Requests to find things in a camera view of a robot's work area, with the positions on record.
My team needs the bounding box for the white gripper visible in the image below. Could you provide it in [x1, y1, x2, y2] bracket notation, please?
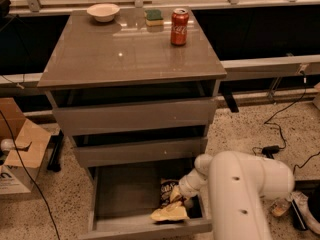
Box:
[170, 169, 207, 203]

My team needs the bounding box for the brown chip bag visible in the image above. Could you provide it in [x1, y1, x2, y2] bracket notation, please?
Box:
[150, 179, 189, 222]

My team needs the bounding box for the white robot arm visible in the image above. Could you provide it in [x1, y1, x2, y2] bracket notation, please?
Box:
[178, 151, 295, 240]

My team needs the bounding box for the grey open bottom drawer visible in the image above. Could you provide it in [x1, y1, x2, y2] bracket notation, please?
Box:
[79, 158, 212, 240]

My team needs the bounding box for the grey middle drawer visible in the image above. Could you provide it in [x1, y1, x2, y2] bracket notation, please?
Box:
[74, 137, 208, 167]

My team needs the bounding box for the grey drawer cabinet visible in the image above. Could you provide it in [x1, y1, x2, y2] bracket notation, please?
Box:
[37, 6, 228, 240]

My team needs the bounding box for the grey top drawer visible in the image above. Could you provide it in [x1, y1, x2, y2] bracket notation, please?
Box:
[53, 98, 216, 136]

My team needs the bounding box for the clear plastic bottle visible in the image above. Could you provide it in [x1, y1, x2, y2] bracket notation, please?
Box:
[270, 198, 291, 217]

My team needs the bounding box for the white shoe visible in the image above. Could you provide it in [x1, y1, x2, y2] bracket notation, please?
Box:
[291, 191, 320, 235]

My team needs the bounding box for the black metal stand leg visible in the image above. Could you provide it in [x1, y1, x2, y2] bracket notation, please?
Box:
[262, 146, 307, 231]

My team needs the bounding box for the brown cardboard box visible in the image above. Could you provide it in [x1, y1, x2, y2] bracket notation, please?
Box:
[0, 98, 51, 195]

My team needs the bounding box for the green yellow sponge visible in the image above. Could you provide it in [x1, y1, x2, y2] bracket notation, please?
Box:
[144, 9, 163, 26]

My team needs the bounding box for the red cola can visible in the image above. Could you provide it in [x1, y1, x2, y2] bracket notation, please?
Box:
[171, 8, 189, 46]

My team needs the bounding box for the white bowl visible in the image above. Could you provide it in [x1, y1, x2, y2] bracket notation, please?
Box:
[87, 4, 120, 23]

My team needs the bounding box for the black power cable right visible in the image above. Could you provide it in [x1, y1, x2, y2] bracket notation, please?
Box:
[251, 69, 320, 175]

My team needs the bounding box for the black cable left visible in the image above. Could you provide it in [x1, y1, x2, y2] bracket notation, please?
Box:
[0, 109, 61, 240]

